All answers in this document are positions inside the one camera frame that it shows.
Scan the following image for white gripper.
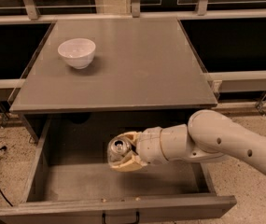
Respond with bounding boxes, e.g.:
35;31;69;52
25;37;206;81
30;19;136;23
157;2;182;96
111;127;167;172

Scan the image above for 7up soda can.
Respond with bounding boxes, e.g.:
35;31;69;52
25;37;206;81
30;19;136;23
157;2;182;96
107;136;132;165

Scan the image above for black drawer handle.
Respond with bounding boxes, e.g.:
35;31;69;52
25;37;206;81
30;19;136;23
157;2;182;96
102;211;140;224

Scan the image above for open grey top drawer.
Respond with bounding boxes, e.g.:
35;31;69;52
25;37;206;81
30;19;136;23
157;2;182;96
0;111;236;224

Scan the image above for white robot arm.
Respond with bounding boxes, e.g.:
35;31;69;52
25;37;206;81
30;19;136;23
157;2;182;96
107;110;266;175

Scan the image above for white ceramic bowl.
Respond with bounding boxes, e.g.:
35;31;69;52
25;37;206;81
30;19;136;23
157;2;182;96
58;38;96;69

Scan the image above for grey cabinet with top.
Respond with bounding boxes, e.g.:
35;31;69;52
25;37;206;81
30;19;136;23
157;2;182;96
9;17;219;143

